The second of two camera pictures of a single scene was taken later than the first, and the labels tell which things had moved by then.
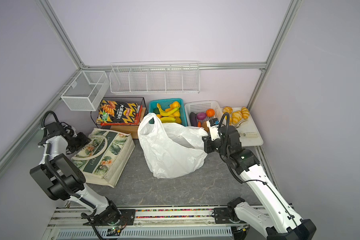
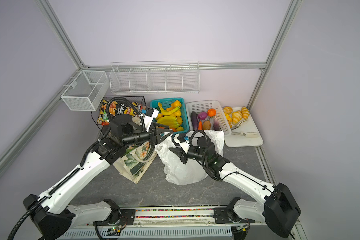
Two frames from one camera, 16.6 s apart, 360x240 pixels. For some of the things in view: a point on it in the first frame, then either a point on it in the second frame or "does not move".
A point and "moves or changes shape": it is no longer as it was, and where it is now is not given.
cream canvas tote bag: [104, 158] → [136, 161]
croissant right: [245, 112] does not move
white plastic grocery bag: [173, 150] moves or changes shape
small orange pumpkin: [210, 112] does not move
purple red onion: [201, 116] does not move
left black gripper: [84, 141] → [154, 137]
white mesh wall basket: [86, 92] does not move
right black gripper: [209, 142] → [179, 151]
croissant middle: [236, 117] does not move
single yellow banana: [165, 113] does not move
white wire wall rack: [155, 77] does not move
